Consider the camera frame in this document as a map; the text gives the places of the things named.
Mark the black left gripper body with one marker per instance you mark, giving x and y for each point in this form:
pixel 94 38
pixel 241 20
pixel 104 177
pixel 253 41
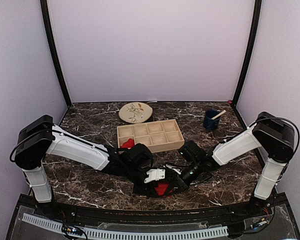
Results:
pixel 132 173

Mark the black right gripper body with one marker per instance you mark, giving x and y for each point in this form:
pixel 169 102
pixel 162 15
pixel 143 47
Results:
pixel 187 181

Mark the red sock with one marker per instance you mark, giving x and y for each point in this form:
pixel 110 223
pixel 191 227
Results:
pixel 130 143
pixel 161 188

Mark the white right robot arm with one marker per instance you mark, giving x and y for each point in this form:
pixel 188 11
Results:
pixel 278 136

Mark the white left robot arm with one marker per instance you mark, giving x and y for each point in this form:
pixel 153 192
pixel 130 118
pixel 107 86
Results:
pixel 42 137

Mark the wooden compartment tray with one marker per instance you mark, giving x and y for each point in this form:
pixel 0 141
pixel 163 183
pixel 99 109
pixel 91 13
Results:
pixel 158 136

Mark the dark blue mug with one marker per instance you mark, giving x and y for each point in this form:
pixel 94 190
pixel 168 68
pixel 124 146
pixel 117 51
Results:
pixel 209 123

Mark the floral ceramic plate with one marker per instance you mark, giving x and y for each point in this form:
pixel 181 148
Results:
pixel 135 112

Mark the wooden stick in mug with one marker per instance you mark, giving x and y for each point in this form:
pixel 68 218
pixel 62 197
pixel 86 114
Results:
pixel 219 114

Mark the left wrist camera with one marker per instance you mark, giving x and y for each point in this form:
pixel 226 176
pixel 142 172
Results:
pixel 154 175

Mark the black front rail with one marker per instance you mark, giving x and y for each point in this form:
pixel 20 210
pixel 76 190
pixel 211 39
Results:
pixel 88 215

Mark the white slotted cable duct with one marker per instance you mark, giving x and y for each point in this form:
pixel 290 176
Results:
pixel 99 234

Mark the right black frame post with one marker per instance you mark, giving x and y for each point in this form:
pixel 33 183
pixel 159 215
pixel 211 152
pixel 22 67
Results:
pixel 249 51

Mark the black frame post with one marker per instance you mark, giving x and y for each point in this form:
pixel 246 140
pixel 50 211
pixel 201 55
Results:
pixel 53 51
pixel 249 51

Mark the left black frame post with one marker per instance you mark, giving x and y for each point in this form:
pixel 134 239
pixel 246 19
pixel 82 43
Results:
pixel 53 51

